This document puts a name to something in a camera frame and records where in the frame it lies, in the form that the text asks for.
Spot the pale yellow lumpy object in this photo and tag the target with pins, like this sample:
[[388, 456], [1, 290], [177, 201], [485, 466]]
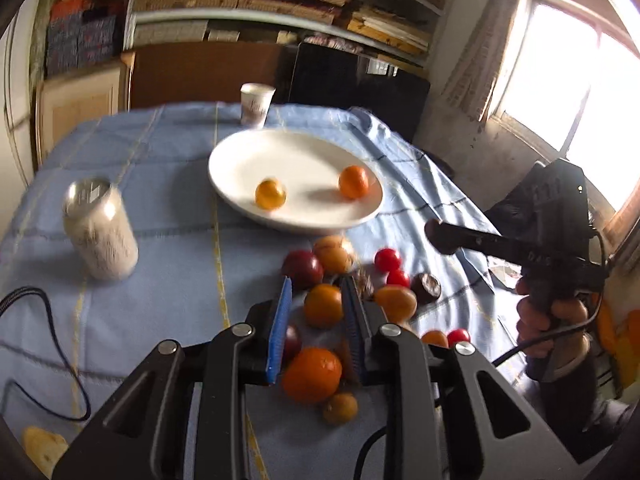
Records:
[[42, 447]]

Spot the black cabinet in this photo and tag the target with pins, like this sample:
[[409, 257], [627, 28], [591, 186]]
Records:
[[350, 90]]

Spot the large orange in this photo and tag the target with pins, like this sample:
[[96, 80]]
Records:
[[311, 375]]

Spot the white paper cup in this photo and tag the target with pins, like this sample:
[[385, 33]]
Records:
[[257, 105]]

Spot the orange plastic bag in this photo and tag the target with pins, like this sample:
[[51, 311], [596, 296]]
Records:
[[617, 345]]

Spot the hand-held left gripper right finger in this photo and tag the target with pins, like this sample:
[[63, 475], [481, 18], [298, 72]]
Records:
[[352, 320]]

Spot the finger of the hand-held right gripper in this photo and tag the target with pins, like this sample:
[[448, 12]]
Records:
[[465, 240]]

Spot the person's right forearm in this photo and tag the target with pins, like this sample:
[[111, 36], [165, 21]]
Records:
[[575, 410]]

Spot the white plate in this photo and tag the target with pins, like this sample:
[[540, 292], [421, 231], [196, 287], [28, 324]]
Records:
[[300, 160]]

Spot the dark brown water chestnut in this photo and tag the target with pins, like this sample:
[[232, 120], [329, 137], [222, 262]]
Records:
[[426, 288]]

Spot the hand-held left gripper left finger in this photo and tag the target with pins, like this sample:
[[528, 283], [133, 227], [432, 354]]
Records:
[[280, 330]]

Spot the blue patterned boxes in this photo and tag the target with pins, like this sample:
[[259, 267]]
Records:
[[80, 40]]

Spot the orange kumquat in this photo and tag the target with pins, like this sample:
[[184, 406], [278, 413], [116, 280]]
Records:
[[396, 303]]

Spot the bright window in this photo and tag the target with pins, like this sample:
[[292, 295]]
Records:
[[560, 70]]

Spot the small yellow round fruit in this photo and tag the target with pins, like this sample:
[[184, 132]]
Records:
[[270, 195]]

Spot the person's right hand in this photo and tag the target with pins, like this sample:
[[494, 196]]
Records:
[[531, 317]]

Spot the brown board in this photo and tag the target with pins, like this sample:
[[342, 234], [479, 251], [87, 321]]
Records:
[[200, 75]]

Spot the blue checked tablecloth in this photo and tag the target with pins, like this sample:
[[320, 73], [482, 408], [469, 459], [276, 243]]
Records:
[[150, 160]]

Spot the red cherry tomato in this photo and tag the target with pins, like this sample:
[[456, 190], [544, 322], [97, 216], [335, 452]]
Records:
[[398, 279], [387, 260], [458, 336]]

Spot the white metal shelf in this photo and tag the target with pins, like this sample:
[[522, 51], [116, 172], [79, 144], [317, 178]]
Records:
[[280, 20]]

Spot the white drink can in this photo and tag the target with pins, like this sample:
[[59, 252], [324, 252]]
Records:
[[102, 235]]

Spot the light wooden cabinet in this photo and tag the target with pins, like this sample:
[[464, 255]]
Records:
[[75, 105]]

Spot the beige curtain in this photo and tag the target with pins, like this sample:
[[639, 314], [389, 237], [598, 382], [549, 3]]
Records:
[[480, 50]]

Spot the dark red plum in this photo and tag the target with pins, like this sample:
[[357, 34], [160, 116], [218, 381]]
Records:
[[291, 344], [302, 270]]

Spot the crumpled paper scrap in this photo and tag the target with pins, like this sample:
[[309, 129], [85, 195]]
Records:
[[502, 272]]

